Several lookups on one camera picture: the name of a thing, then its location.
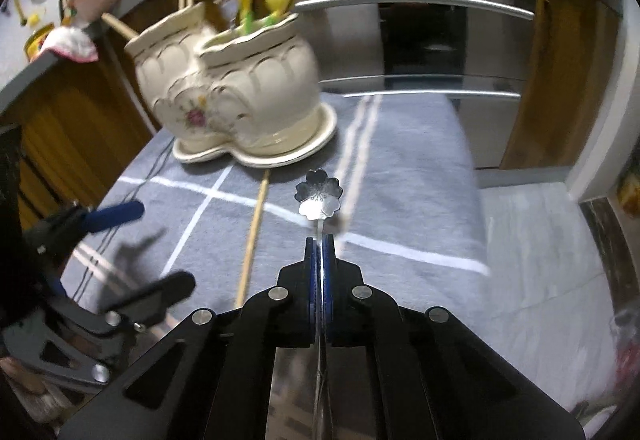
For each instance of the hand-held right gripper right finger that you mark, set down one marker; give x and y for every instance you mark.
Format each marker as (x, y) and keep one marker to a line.
(329, 275)

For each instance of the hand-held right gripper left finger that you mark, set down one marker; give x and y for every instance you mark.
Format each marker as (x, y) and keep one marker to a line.
(311, 275)

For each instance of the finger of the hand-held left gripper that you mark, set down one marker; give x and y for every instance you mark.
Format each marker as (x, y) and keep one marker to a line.
(160, 295)
(117, 213)

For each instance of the silver flower-shaped spoon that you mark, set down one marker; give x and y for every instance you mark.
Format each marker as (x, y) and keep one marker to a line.
(318, 195)

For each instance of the cream floral ceramic utensil holder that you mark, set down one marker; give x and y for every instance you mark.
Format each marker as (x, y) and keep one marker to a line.
(240, 90)

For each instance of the grey striped table cloth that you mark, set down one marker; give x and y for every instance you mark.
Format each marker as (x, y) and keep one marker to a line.
(410, 200)

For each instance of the cream ceramic saucer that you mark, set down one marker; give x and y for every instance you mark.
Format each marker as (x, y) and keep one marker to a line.
(300, 145)

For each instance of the white pink rag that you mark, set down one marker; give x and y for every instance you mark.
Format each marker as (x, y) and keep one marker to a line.
(70, 42)

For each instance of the stainless steel built-in oven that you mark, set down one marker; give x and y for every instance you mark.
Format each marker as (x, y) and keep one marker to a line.
(425, 45)

